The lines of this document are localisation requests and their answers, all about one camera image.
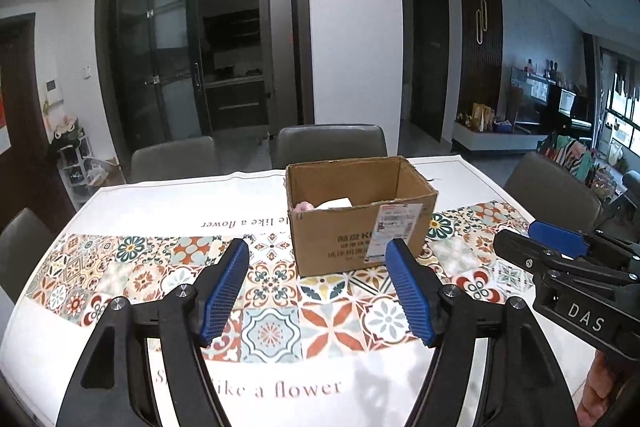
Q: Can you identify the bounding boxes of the reddish brown door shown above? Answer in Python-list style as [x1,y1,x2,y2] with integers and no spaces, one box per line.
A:
[0,13,51,233]

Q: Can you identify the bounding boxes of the person's right hand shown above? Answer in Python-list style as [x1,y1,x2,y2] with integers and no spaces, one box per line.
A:
[580,352,626,418]

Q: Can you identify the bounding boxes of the dark slatted wall panel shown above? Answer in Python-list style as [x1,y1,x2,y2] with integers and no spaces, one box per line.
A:
[457,0,503,128]

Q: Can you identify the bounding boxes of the dark wooden door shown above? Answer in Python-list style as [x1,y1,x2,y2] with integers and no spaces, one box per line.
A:
[412,0,449,142]

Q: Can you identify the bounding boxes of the gold wall ornament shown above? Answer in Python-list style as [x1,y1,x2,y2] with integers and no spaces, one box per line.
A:
[475,0,490,45]

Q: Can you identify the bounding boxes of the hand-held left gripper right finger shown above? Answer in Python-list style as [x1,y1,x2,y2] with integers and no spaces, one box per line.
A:
[385,238,576,427]

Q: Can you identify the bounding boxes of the rack of colourful clothes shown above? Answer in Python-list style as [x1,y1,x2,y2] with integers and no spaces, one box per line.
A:
[537,133,598,180]

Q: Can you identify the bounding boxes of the grey dining chair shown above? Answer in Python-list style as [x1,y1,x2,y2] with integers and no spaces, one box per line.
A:
[130,136,221,184]
[0,207,57,303]
[504,152,603,233]
[272,123,388,170]

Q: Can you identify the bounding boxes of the white shoe rack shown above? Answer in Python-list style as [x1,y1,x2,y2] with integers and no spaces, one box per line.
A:
[47,117,108,202]

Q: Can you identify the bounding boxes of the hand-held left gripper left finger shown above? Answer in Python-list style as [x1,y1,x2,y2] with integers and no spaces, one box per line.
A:
[56,238,251,427]

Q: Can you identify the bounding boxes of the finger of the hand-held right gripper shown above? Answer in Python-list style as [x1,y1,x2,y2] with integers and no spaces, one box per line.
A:
[494,229,639,289]
[528,221,640,259]

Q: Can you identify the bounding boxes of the window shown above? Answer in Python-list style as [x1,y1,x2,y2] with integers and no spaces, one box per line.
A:
[597,49,640,138]

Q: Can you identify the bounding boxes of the white low console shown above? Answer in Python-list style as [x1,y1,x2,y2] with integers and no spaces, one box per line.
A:
[452,119,548,152]

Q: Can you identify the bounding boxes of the yellow paper bags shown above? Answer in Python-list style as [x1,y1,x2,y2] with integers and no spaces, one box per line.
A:
[472,103,493,132]

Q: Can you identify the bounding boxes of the sliding glass door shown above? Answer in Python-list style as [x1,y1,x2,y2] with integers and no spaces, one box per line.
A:
[97,0,201,168]

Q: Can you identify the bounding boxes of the brown cardboard box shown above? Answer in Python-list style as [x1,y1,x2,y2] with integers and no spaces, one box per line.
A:
[285,156,440,278]

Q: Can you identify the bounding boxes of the dark kitchen cabinet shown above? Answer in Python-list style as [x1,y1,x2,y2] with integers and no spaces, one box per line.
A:
[205,9,268,130]

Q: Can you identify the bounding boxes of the silver refrigerator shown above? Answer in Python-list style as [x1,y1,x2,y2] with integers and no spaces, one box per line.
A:
[258,0,292,135]

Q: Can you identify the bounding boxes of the black piano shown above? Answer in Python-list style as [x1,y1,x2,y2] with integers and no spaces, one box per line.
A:
[547,84,593,140]

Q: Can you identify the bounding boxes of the floral patterned tablecloth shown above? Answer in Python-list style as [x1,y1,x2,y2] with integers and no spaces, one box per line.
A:
[0,156,601,427]

